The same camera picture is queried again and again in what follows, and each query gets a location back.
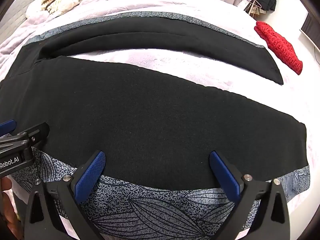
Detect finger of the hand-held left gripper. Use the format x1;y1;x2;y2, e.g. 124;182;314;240
0;119;17;137
0;122;50;157

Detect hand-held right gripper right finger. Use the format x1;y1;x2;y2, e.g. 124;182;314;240
209;151;292;240

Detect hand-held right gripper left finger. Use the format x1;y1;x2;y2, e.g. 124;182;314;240
24;151;106;240

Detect black pants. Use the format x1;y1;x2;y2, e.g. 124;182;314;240
0;17;308;191

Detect person's left hand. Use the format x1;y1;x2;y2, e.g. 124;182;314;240
0;178;16;232

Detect grey quilted headboard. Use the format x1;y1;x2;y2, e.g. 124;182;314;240
0;0;38;49

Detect white round pillow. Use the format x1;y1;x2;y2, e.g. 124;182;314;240
26;0;52;19

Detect lilac plush blanket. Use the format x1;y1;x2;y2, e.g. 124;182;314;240
0;0;320;240

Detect red knitted garment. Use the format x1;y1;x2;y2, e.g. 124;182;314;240
254;21;303;76

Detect white-framed monitor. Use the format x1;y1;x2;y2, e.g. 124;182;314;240
299;12;320;47

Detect bundle of clothes hangers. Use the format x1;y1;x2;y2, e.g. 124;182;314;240
240;0;266;18

